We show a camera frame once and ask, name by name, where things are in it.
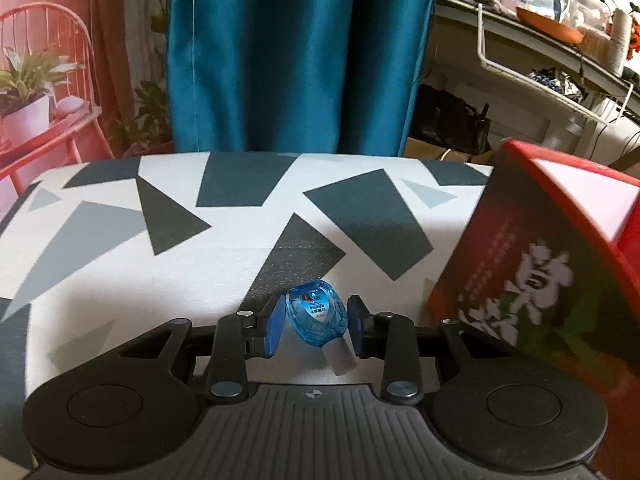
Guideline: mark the cluttered desk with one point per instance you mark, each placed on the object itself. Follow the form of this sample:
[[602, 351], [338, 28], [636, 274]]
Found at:
[[464, 42]]

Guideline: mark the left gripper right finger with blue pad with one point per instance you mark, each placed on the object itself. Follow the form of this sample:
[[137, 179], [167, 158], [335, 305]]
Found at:
[[391, 338]]

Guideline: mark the printed room backdrop cloth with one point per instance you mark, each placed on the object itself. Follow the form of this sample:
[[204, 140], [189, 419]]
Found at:
[[81, 80]]

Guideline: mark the orange flowers in red vase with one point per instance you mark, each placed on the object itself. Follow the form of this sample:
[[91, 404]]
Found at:
[[634, 42]]

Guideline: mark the teal blue curtain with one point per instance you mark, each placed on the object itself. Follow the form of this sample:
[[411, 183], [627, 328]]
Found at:
[[294, 76]]

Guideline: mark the red cardboard box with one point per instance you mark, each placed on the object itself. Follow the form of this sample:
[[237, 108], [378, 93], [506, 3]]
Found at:
[[549, 262]]

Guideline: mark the orange bowl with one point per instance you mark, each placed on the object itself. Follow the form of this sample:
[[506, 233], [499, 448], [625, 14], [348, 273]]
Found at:
[[550, 27]]

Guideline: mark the white tall bottle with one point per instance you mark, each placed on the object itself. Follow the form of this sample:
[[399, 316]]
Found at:
[[619, 41]]

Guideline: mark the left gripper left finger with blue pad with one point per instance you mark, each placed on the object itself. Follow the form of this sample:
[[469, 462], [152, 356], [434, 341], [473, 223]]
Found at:
[[239, 337]]

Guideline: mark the cotton swab container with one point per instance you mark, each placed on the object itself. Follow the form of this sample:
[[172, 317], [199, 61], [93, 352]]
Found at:
[[594, 45]]

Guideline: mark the brown cardboard box on floor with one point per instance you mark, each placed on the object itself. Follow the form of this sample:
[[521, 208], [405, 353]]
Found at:
[[421, 150]]

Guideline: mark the black bag under desk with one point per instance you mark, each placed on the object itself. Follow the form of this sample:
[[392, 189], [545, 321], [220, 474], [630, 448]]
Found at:
[[444, 120]]

